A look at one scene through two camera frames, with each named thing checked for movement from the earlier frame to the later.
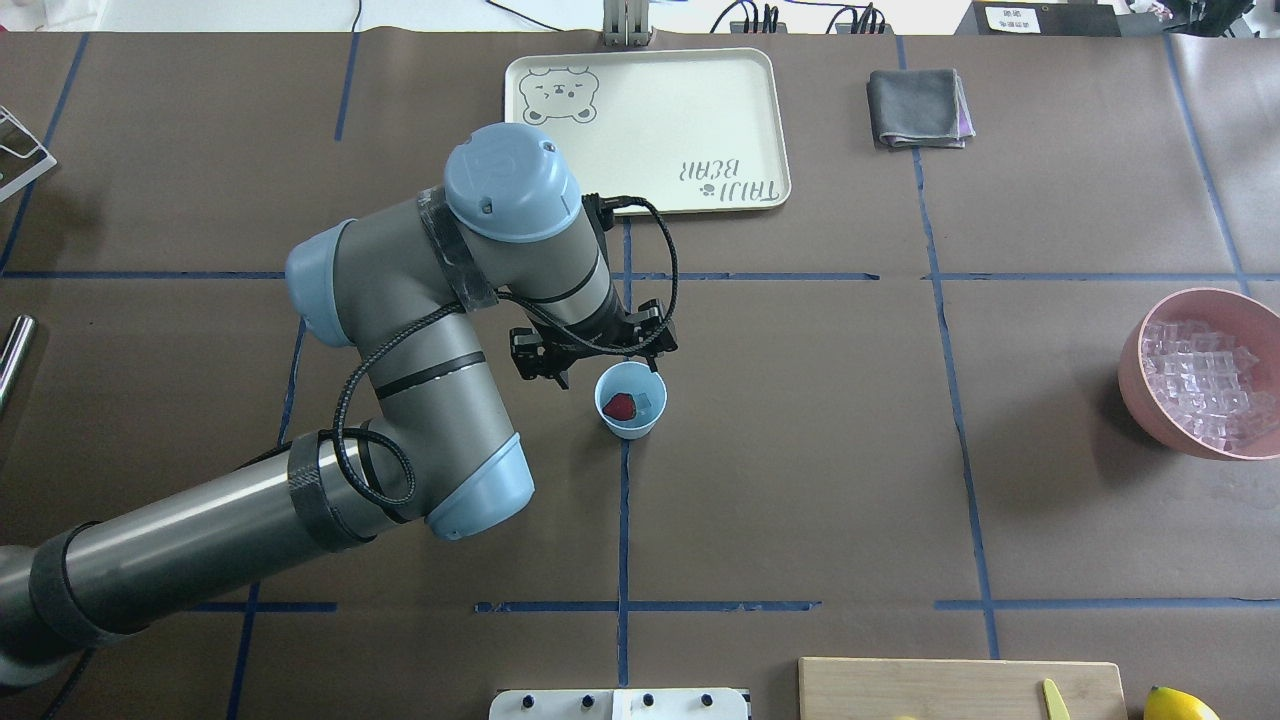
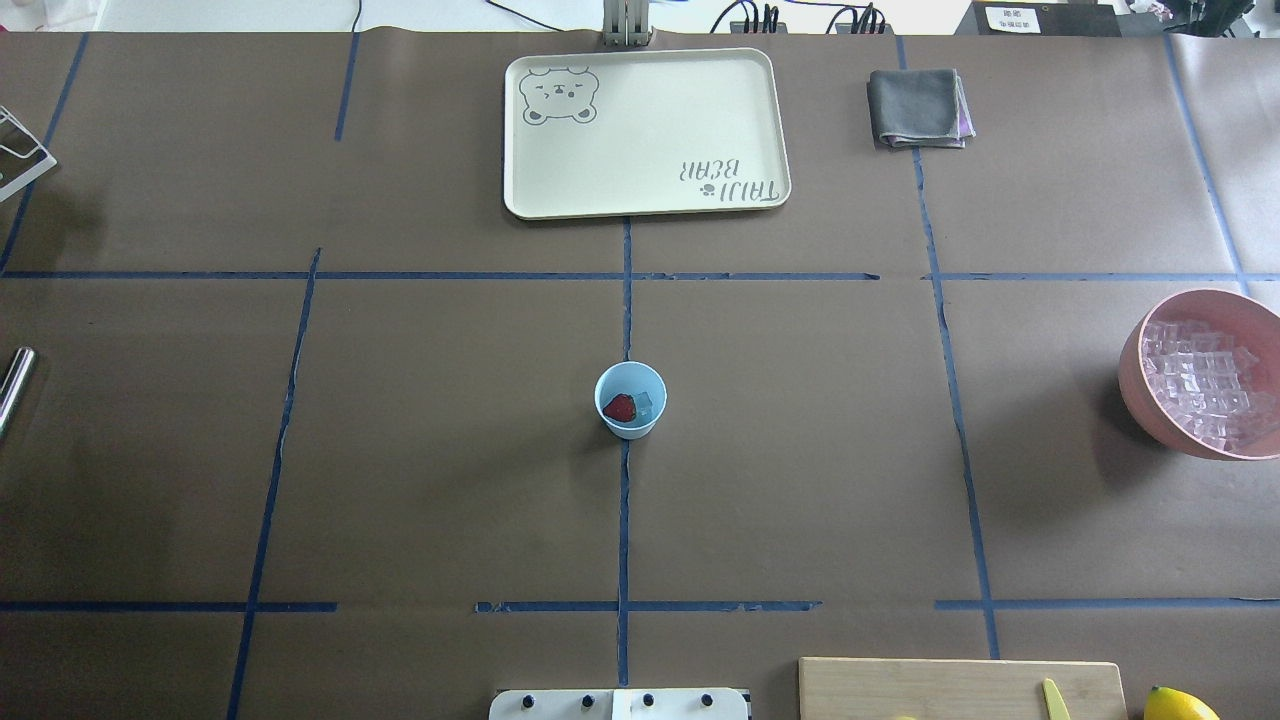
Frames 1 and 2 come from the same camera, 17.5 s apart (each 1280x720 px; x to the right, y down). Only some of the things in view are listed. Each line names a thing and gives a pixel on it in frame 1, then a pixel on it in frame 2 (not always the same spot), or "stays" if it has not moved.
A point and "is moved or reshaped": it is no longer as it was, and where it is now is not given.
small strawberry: x=621 y=406 stays
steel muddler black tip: x=14 y=357 is moved or reshaped
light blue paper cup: x=631 y=399 stays
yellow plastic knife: x=1056 y=706 stays
